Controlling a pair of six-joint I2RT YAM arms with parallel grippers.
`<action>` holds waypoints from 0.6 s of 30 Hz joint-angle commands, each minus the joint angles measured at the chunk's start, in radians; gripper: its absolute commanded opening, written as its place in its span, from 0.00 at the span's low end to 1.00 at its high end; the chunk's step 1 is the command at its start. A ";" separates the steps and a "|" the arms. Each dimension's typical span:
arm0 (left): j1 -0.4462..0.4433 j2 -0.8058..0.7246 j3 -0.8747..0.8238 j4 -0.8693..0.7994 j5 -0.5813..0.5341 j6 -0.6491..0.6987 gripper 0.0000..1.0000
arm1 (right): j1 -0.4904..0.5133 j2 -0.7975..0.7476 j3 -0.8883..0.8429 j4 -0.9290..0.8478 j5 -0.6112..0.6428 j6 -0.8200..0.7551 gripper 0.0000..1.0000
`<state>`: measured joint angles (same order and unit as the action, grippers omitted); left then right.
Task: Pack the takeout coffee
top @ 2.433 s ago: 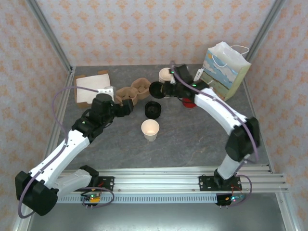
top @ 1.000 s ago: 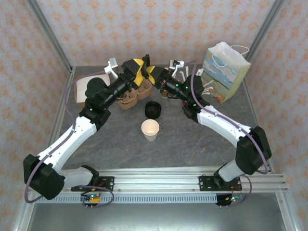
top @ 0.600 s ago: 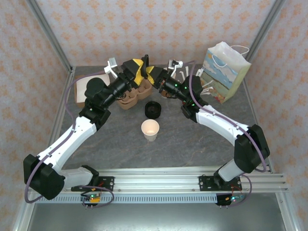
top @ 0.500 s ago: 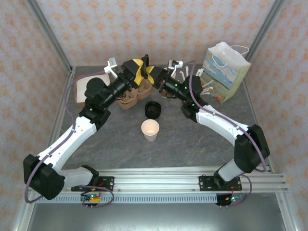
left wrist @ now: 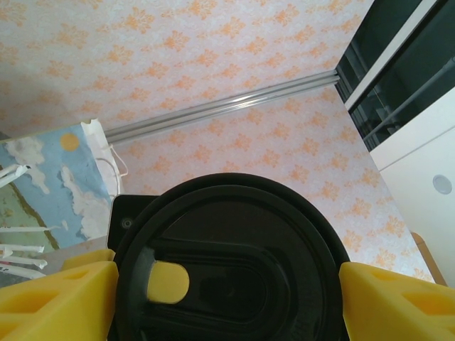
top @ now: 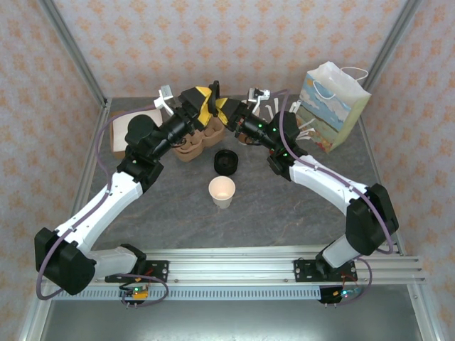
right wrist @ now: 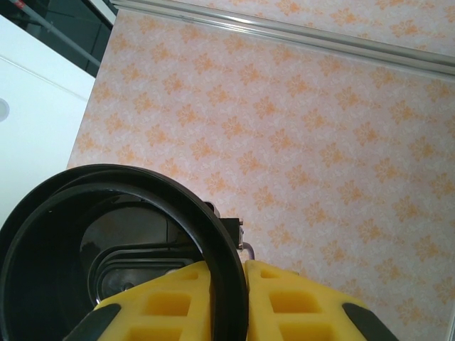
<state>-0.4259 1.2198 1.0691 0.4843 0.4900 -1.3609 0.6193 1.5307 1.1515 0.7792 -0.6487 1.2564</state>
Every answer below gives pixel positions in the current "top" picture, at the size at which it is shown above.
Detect landscape print paper gift bag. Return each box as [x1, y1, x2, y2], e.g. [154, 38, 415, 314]
[296, 61, 373, 153]

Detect single paper coffee cup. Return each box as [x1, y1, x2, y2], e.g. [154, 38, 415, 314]
[208, 175, 237, 210]

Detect stack of pulp cup carriers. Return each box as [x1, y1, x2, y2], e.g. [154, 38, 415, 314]
[173, 119, 225, 164]

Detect white paper napkins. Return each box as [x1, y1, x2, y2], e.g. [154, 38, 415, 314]
[113, 112, 161, 150]

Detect brown cardboard napkin box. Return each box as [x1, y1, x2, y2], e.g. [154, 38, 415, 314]
[111, 109, 163, 160]

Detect stack of black cup lids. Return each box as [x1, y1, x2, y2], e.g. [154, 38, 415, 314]
[213, 149, 238, 178]

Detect grey metal base panel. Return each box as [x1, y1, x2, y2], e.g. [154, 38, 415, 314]
[38, 300, 424, 341]

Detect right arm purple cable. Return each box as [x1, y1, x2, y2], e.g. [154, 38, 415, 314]
[269, 88, 397, 306]

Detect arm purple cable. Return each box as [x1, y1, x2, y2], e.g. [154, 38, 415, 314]
[36, 109, 170, 308]
[269, 88, 397, 306]

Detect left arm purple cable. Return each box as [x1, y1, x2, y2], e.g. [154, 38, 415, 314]
[36, 109, 170, 308]

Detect aluminium side frame rail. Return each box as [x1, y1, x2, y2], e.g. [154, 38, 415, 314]
[355, 106, 444, 341]
[19, 98, 113, 341]

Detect aluminium frame post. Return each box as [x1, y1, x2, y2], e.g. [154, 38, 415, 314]
[364, 0, 424, 94]
[37, 0, 109, 107]

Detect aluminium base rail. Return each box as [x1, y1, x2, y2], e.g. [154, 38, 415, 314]
[37, 248, 427, 285]

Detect grey slotted cable duct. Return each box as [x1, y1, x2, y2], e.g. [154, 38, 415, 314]
[53, 286, 369, 302]

